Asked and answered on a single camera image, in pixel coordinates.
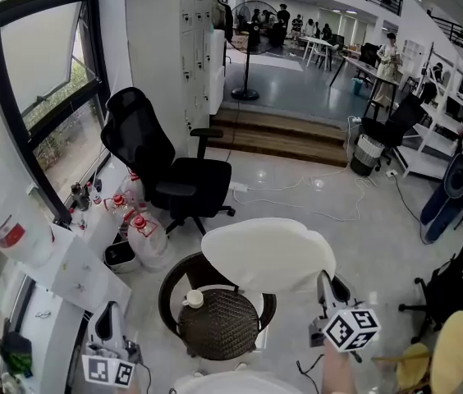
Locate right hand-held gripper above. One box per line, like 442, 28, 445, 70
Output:
308, 270, 382, 353

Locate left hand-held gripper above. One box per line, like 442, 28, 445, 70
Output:
81, 300, 145, 387

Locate white seat cushion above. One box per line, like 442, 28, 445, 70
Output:
200, 217, 337, 295

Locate brown wicker chair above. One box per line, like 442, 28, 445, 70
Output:
158, 251, 277, 361

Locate person's right forearm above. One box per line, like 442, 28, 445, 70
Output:
322, 341, 368, 394

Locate black office chair with armrests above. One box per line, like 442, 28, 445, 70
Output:
398, 215, 463, 344

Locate black mesh office chair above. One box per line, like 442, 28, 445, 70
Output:
100, 87, 236, 237
361, 93, 425, 172

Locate white window ledge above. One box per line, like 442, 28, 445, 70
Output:
9, 277, 93, 394

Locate small white waste bin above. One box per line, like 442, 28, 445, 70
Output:
103, 242, 141, 273

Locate clear water jug red cap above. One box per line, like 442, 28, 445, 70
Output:
103, 194, 134, 241
127, 215, 169, 273
122, 170, 150, 217

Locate white mug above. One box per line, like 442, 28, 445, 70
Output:
181, 289, 204, 309

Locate black and green bag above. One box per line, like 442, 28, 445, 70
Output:
0, 330, 34, 375

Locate person's white clothing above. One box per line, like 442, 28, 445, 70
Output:
173, 369, 319, 394

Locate round wooden table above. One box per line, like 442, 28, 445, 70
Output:
430, 310, 463, 394

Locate striped round trash bin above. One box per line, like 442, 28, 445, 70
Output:
350, 133, 385, 176

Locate wooden steps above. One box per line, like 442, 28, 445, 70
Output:
206, 107, 350, 167

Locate white table with angled legs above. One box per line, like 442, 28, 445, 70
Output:
299, 34, 335, 71

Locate white locker cabinet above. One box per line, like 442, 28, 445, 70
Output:
124, 0, 227, 158

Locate distant group of people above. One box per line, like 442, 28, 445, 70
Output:
250, 2, 335, 48

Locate black standing fan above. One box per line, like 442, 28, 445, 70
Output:
230, 0, 278, 101

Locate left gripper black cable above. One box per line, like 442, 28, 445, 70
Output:
139, 361, 153, 394

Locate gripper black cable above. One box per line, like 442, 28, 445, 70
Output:
296, 353, 325, 389
139, 361, 153, 394

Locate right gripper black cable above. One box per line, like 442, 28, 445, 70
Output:
296, 353, 325, 389

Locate white floor cable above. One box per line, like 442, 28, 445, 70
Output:
233, 117, 378, 223

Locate black window frame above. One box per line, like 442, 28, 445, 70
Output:
0, 0, 113, 225

